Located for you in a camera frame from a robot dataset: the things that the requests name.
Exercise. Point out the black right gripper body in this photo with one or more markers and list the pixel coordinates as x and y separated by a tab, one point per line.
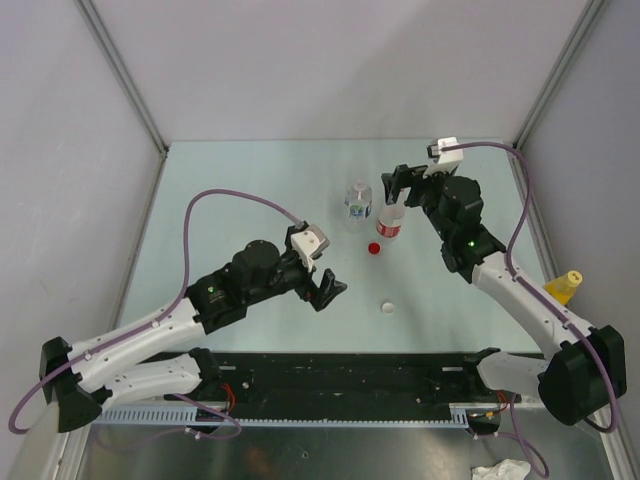
426	191

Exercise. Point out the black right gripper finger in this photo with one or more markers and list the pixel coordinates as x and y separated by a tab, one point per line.
388	181
398	180

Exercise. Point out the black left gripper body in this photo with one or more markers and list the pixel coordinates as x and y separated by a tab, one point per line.
306	288

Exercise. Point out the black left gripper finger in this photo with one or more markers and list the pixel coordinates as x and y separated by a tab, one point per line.
318	290
333	289

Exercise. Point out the blue white label water bottle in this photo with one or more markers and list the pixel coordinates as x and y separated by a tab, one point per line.
358	204

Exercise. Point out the red label water bottle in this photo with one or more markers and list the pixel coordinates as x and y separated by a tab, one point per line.
390	221

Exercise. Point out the red bottle cap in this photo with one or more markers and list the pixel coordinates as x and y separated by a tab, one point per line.
374	248

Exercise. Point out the white bottle cap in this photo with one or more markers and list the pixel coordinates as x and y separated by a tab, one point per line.
388	308

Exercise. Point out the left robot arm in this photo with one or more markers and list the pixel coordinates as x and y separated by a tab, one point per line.
86	378

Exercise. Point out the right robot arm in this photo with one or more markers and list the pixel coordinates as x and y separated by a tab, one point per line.
582	368

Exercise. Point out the yellow juice bottle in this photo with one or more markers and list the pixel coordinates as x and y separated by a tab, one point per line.
564	287

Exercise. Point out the crumpled white tissue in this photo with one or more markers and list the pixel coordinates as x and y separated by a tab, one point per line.
505	470

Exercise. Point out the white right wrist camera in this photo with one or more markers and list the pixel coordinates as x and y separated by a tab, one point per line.
445	156

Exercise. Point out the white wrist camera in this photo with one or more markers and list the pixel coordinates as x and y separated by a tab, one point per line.
445	156
309	244

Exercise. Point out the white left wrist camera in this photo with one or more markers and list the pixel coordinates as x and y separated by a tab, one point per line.
309	244

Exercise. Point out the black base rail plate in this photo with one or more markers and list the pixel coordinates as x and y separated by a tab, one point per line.
354	387

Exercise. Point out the right aluminium frame post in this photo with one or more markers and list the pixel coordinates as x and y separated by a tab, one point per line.
577	39

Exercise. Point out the aluminium frame post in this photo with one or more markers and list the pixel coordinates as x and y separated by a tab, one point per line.
103	39
577	39

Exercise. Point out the left aluminium frame post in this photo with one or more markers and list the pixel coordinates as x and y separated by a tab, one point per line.
103	39

